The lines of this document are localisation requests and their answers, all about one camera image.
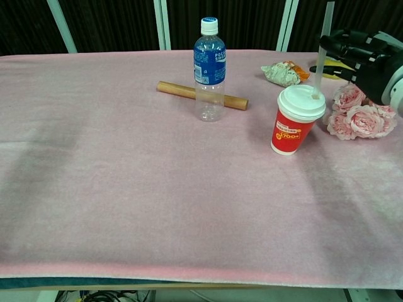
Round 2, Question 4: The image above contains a crumpled snack packet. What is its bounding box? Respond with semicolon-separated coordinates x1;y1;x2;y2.
260;60;311;88

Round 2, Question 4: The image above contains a clear bottle blue label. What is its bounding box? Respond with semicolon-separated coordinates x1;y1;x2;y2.
193;17;227;123

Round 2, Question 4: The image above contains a red white paper cup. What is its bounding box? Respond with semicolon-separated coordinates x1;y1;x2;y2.
270;84;327;156

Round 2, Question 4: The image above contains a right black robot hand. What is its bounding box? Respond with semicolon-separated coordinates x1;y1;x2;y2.
309;29;403;106

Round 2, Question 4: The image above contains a translucent plastic straw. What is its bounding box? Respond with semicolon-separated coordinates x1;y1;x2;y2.
311;1;335;98

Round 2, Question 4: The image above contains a pink artificial flower bouquet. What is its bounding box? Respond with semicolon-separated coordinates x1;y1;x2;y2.
322;82;398;141

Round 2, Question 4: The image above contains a dark teal table padding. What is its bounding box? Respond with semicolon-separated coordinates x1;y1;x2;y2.
0;276;196;290

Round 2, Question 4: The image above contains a pink tablecloth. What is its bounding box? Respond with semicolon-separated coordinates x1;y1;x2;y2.
0;49;403;289

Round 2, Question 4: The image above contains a wooden rolling stick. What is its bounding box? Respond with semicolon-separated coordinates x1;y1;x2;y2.
156;81;249;111

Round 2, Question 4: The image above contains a black floor cable bundle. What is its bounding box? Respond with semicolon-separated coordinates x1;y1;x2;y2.
59;289;152;302

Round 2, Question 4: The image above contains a white partition frame post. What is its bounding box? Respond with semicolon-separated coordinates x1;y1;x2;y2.
276;0;300;52
153;0;172;51
47;0;78;53

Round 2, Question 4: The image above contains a yellow tape roll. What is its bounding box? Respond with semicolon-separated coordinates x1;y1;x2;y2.
322;56;355;81

